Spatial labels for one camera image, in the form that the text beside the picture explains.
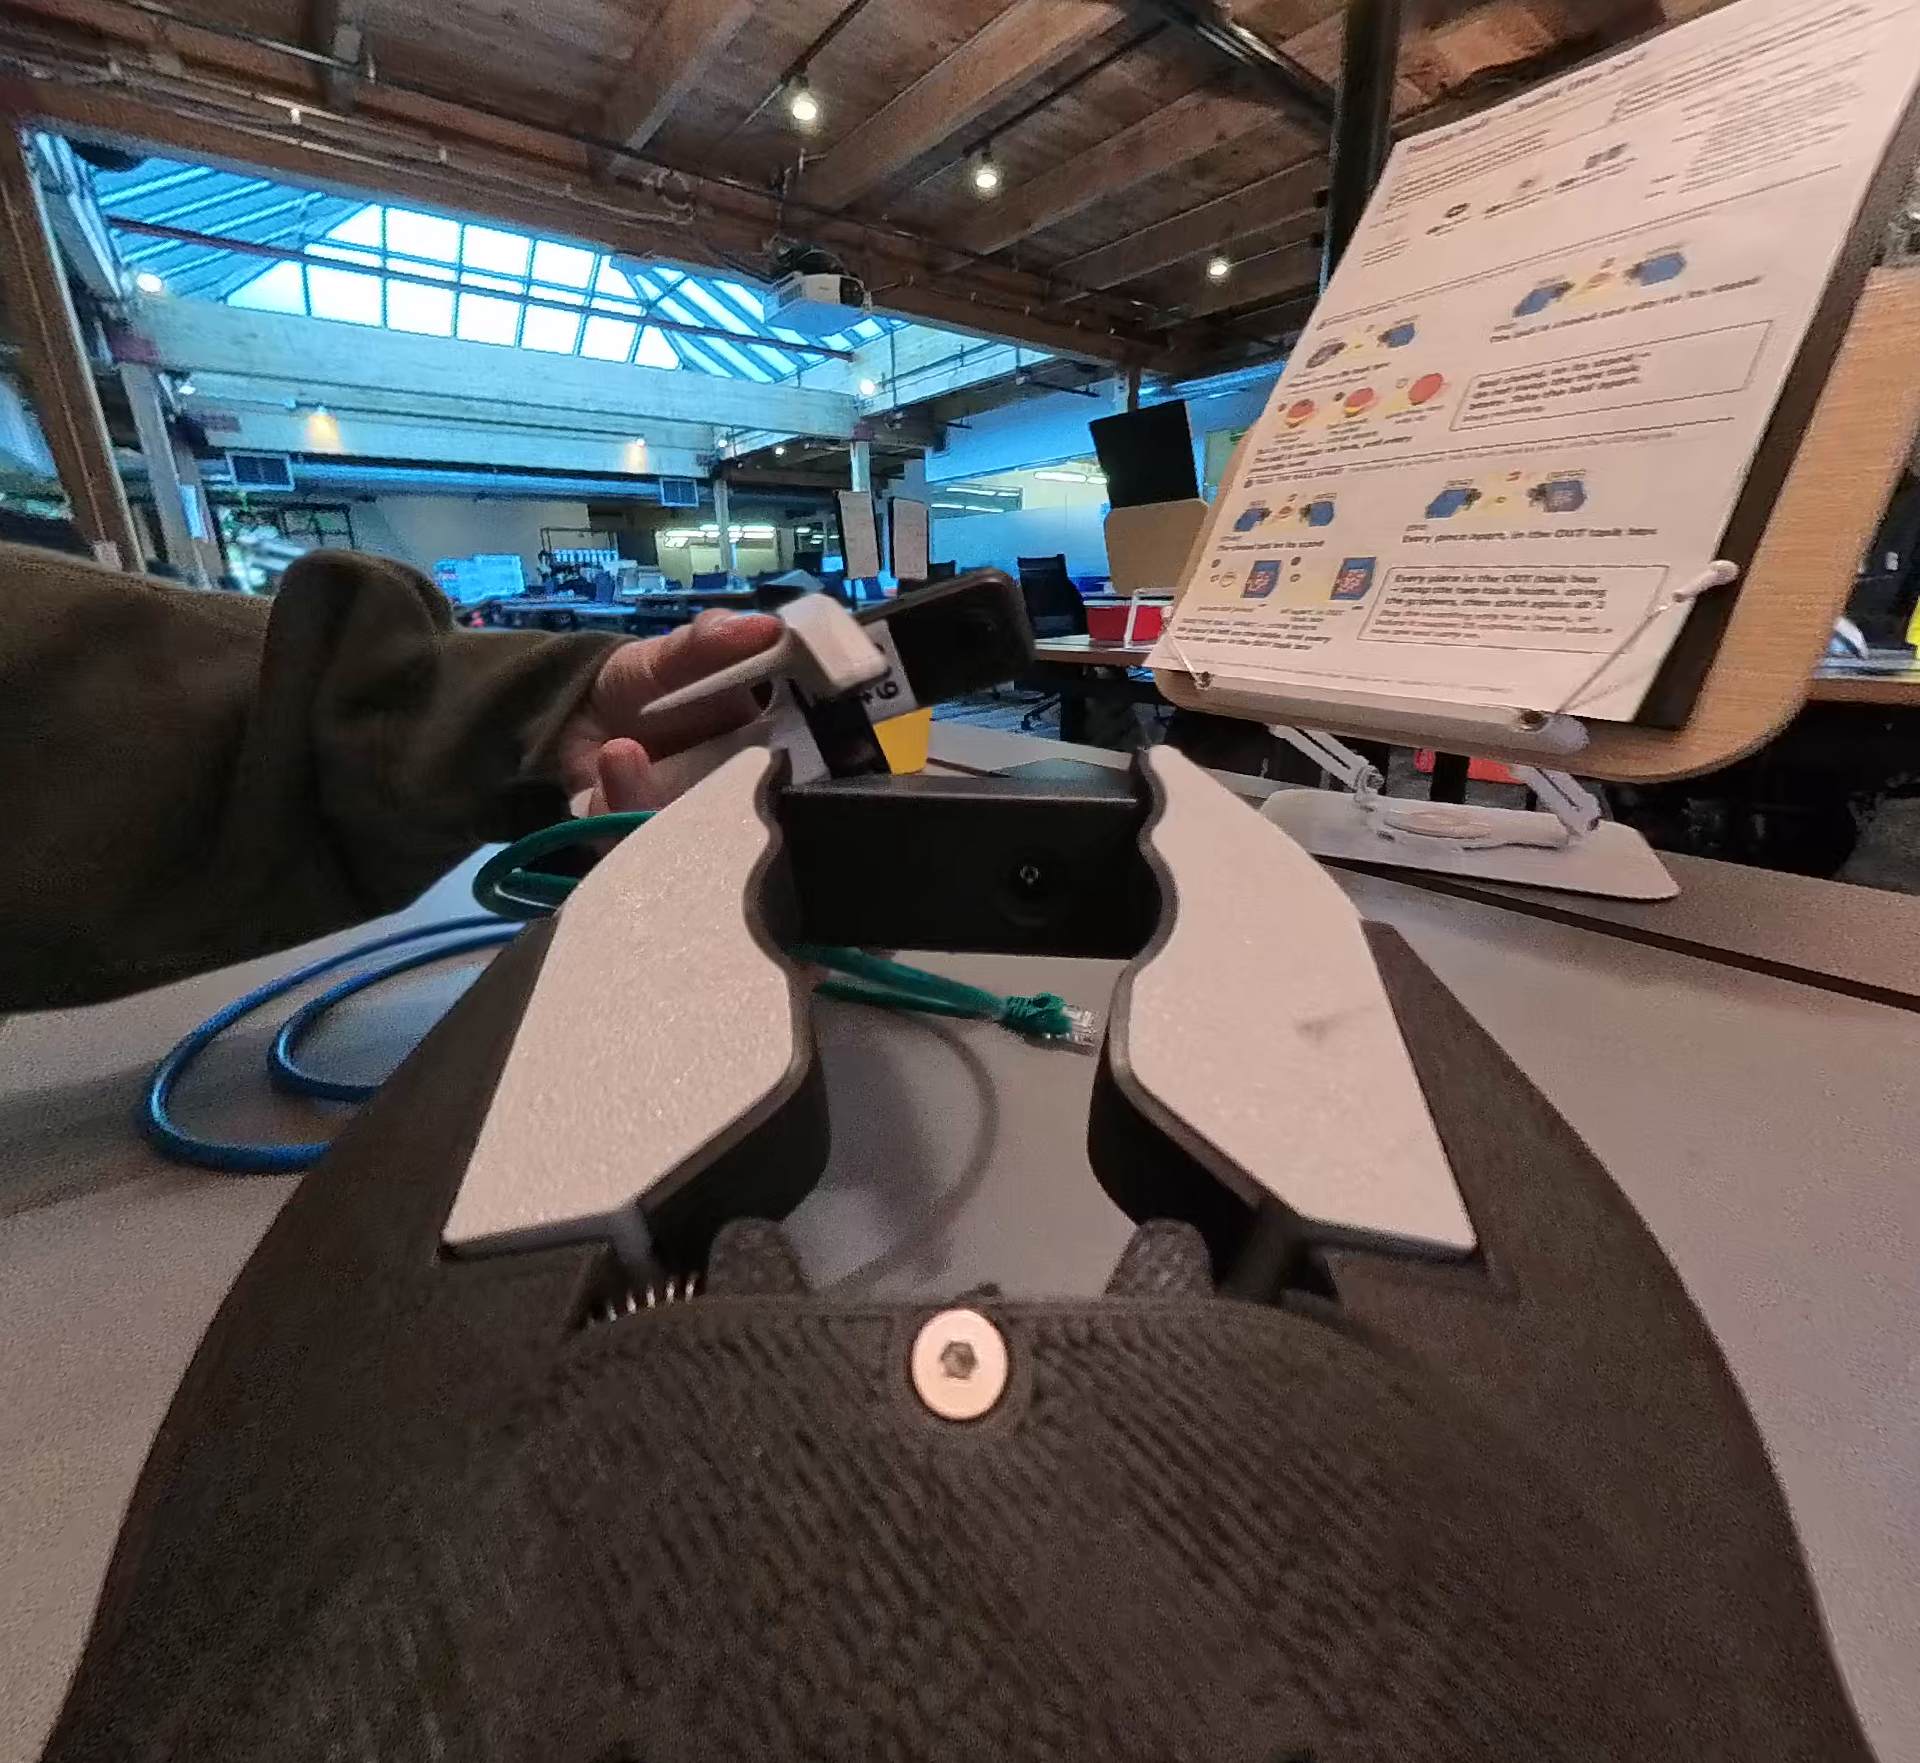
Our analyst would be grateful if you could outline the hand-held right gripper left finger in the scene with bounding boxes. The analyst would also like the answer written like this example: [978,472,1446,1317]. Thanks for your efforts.
[439,742,831,1271]

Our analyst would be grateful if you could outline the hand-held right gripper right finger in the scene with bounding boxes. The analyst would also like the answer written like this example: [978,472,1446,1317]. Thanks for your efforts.
[1087,742,1482,1271]

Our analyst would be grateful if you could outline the black port box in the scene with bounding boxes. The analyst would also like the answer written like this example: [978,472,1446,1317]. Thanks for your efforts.
[776,759,1170,967]

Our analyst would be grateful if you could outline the green ethernet cable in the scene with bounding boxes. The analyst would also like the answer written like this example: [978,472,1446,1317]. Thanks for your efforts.
[473,811,1112,1044]

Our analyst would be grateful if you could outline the person's left forearm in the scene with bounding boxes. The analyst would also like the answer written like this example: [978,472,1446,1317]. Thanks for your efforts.
[0,541,632,1014]

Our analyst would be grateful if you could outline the person's left hand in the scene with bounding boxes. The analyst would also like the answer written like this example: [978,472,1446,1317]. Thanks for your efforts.
[562,606,785,821]

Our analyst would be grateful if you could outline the black computer monitor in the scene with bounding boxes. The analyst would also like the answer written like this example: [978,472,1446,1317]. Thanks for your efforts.
[1087,397,1204,514]

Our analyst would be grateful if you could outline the white ceiling projector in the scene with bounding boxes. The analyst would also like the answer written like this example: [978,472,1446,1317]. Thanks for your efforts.
[762,267,875,343]

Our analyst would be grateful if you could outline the skylight window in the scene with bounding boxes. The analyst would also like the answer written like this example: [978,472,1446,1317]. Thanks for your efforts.
[91,156,901,379]

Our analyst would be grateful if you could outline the black steel column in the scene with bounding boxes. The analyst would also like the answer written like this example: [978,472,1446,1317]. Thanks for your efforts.
[1324,0,1422,283]

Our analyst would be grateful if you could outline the printed instruction sheet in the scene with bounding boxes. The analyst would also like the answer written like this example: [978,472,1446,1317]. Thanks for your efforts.
[1156,0,1920,724]

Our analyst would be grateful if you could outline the instruction sheet on stand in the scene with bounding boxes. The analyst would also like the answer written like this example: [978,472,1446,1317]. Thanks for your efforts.
[1148,0,1920,902]

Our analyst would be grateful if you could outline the blue ethernet cable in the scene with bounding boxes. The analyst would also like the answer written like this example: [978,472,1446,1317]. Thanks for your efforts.
[135,915,526,1176]

